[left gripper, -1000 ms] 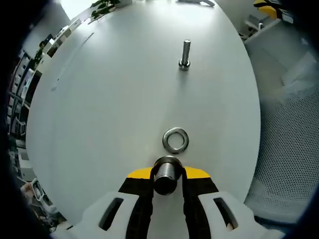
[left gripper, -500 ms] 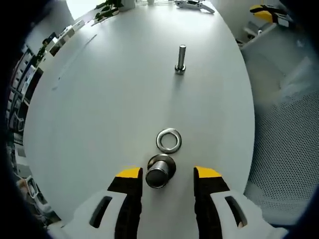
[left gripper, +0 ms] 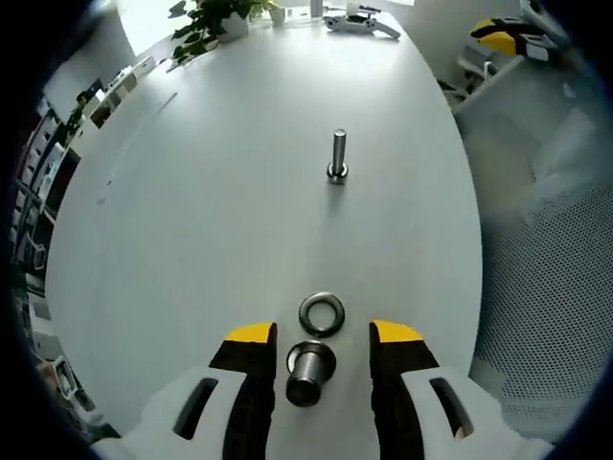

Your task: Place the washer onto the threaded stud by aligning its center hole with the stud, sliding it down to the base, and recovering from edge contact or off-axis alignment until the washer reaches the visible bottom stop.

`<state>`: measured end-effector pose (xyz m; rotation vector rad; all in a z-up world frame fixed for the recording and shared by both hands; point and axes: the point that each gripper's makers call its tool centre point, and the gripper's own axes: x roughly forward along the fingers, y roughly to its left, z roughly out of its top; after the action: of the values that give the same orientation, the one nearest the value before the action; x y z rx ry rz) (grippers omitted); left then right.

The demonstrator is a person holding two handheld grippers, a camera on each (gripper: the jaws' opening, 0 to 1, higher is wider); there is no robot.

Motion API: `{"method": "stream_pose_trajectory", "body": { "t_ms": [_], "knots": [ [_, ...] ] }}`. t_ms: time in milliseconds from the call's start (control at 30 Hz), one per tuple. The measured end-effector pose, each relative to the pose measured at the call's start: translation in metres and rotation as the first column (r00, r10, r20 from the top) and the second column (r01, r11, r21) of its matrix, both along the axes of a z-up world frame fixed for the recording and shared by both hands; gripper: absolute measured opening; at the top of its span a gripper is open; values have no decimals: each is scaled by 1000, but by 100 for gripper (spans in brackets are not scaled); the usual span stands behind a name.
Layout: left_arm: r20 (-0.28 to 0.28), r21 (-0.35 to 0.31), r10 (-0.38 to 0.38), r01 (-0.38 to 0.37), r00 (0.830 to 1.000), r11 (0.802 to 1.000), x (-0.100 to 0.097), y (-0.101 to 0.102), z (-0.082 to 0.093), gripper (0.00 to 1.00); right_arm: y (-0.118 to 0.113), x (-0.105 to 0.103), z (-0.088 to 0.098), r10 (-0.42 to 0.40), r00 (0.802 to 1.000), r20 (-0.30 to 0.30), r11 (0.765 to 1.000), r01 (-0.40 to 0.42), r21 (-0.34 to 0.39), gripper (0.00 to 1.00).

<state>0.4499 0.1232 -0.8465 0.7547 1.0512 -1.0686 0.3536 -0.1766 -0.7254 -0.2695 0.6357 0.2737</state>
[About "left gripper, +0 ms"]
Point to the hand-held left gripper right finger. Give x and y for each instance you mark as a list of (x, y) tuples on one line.
[(400, 383)]

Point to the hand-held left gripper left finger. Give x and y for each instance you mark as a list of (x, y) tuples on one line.
[(249, 383)]

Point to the thick steel threaded stud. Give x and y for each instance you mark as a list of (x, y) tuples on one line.
[(306, 383)]

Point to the thin steel threaded stud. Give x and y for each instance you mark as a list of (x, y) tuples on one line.
[(339, 148)]

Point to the white handheld device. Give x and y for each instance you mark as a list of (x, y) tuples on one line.
[(359, 25)]

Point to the grey mesh chair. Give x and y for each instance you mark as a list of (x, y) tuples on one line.
[(541, 311)]

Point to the green potted plant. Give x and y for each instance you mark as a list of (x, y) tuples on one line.
[(211, 24)]

